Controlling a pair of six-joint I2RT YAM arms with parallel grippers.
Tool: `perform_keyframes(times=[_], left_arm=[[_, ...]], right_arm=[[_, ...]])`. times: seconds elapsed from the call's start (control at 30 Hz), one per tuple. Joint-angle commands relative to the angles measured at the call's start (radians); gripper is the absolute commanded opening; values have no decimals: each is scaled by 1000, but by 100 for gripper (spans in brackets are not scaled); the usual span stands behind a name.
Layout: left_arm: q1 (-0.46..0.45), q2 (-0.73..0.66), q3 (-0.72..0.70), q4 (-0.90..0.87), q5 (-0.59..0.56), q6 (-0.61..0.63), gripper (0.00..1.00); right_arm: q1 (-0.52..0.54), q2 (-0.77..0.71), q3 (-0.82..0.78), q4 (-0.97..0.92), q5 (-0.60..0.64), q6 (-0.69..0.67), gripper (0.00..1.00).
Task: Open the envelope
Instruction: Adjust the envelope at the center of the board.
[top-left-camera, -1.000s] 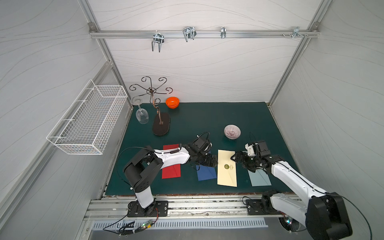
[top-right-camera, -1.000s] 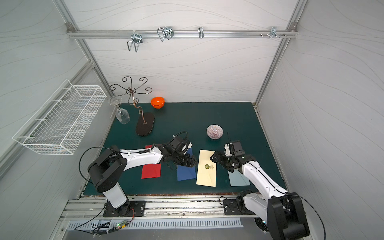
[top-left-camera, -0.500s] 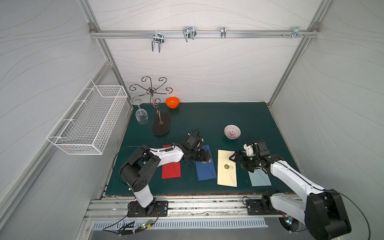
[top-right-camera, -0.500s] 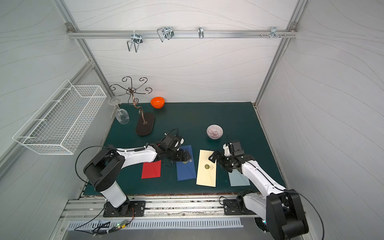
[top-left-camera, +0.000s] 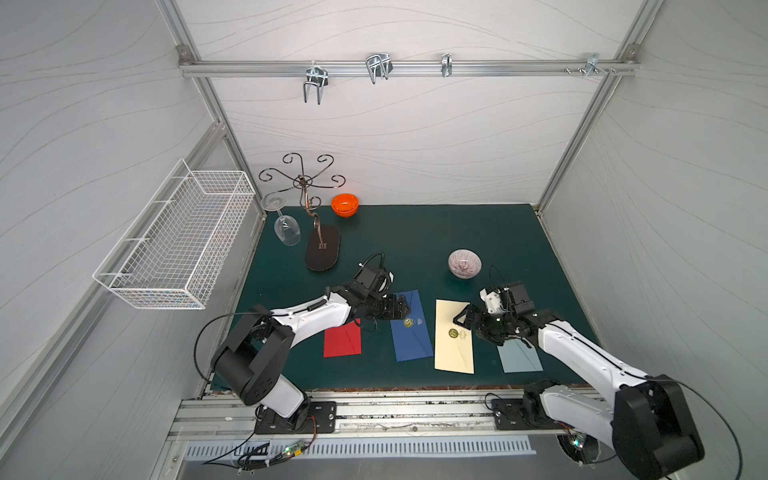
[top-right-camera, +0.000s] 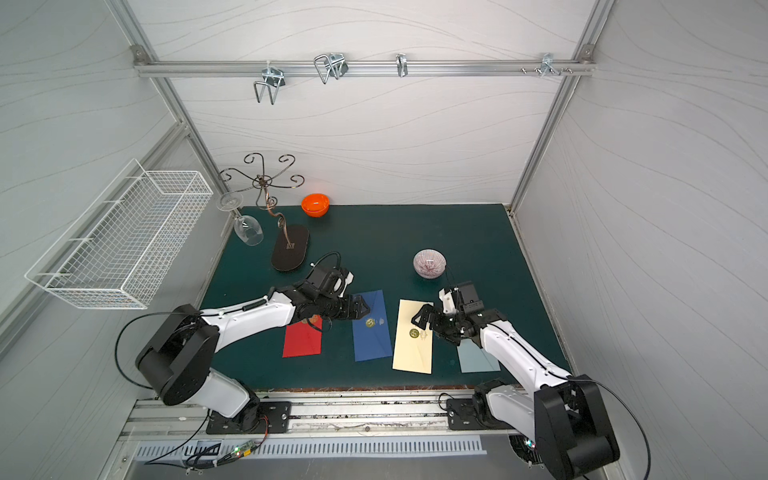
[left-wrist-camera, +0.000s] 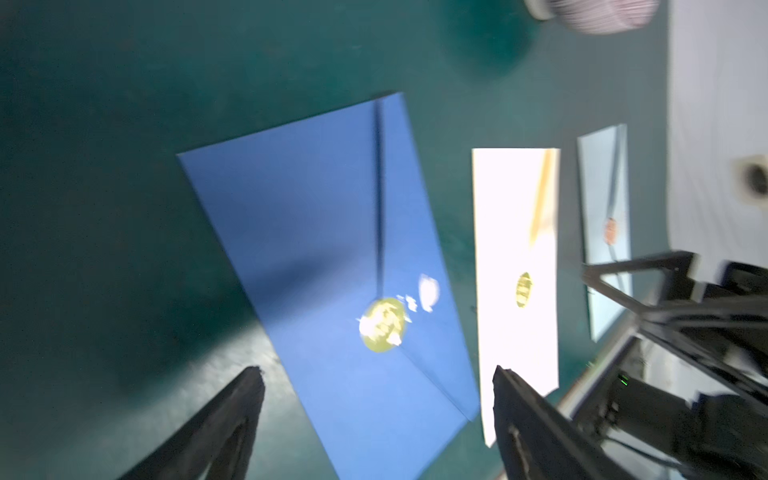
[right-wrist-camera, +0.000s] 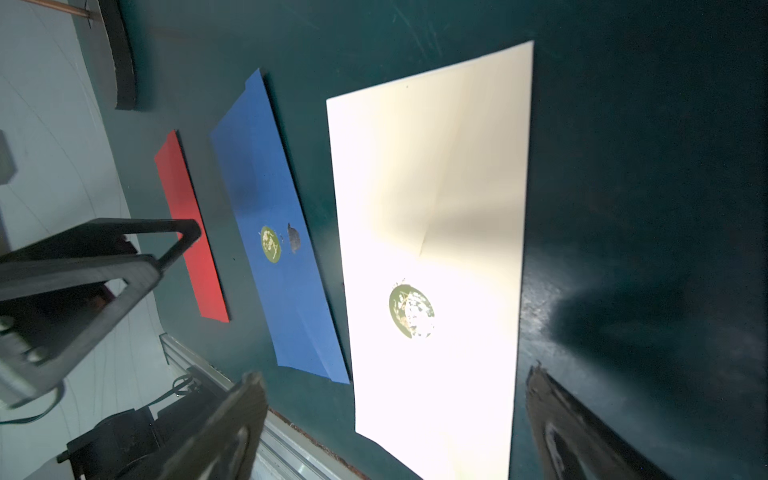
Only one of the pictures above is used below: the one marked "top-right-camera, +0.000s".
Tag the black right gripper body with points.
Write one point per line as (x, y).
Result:
(437, 318)

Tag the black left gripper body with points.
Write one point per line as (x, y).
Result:
(346, 306)

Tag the cream yellow envelope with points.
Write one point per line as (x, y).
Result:
(413, 349)

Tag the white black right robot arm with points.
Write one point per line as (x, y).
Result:
(561, 419)

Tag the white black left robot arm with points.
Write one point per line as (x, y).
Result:
(177, 360)

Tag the blue envelope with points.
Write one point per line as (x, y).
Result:
(371, 335)

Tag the light teal envelope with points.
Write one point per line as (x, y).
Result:
(473, 359)

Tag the red envelope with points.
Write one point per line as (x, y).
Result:
(303, 338)

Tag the pink striped glass bowl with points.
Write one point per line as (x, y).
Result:
(429, 264)

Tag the copper wine glass stand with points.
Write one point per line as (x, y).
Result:
(292, 241)

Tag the orange bowl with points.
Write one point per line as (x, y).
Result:
(315, 205)

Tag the clear wine glass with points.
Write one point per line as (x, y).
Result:
(246, 227)

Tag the white vented strip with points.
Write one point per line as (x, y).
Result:
(323, 447)

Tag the small green circuit board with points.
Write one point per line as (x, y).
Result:
(245, 449)

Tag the metal double hook left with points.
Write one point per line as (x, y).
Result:
(269, 85)

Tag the metal double hook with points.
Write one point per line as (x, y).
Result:
(330, 65)
(269, 85)

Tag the metal double hook middle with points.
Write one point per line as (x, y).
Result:
(330, 65)

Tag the small metal hook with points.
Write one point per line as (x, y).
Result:
(401, 65)

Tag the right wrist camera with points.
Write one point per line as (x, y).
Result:
(448, 300)

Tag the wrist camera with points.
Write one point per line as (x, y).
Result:
(448, 300)
(342, 283)

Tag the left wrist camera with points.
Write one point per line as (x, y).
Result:
(342, 283)

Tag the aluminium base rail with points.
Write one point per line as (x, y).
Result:
(313, 413)

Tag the white wire basket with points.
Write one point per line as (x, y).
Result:
(117, 252)

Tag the metal bracket hook right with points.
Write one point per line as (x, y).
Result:
(548, 66)

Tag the aluminium overhead rail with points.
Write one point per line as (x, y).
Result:
(357, 68)

